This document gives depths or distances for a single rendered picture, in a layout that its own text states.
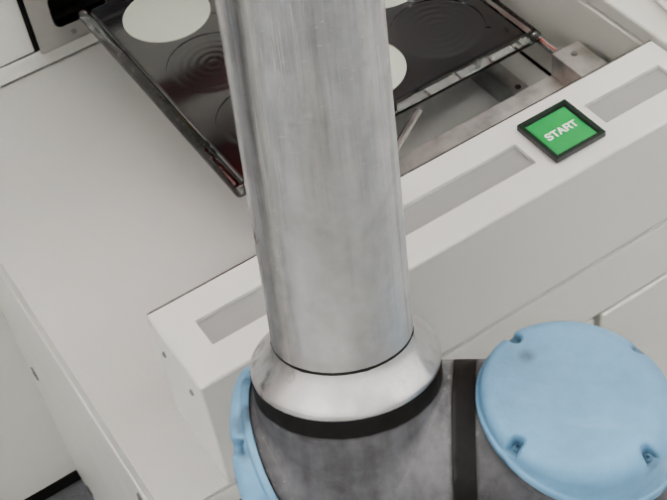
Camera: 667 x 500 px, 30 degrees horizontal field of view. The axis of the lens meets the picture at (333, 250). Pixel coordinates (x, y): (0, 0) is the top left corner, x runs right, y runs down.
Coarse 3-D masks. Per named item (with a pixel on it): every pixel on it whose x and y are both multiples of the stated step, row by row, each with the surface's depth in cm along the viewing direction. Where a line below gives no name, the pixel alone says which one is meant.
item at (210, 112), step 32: (128, 0) 141; (416, 0) 136; (448, 0) 136; (416, 32) 133; (448, 32) 132; (480, 32) 132; (512, 32) 131; (160, 64) 133; (192, 64) 133; (224, 64) 132; (416, 64) 129; (448, 64) 128; (192, 96) 129; (224, 96) 129; (224, 128) 125; (224, 160) 123
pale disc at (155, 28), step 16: (144, 0) 141; (160, 0) 141; (176, 0) 140; (192, 0) 140; (128, 16) 139; (144, 16) 139; (160, 16) 139; (176, 16) 139; (192, 16) 138; (128, 32) 137; (144, 32) 137; (160, 32) 137; (176, 32) 137; (192, 32) 136
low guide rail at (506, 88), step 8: (496, 64) 135; (480, 72) 136; (488, 72) 135; (496, 72) 134; (504, 72) 134; (480, 80) 137; (488, 80) 135; (496, 80) 134; (504, 80) 133; (512, 80) 133; (520, 80) 133; (488, 88) 136; (496, 88) 135; (504, 88) 133; (512, 88) 132; (520, 88) 132; (496, 96) 136; (504, 96) 134
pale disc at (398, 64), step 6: (390, 48) 131; (390, 54) 130; (396, 54) 130; (390, 60) 130; (396, 60) 130; (402, 60) 130; (396, 66) 129; (402, 66) 129; (396, 72) 128; (402, 72) 128; (396, 78) 128; (402, 78) 128; (396, 84) 127
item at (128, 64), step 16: (80, 16) 140; (96, 32) 138; (112, 48) 135; (128, 64) 133; (144, 80) 131; (160, 96) 129; (176, 112) 127; (176, 128) 127; (192, 128) 126; (192, 144) 125; (208, 160) 122; (224, 176) 121; (240, 192) 119
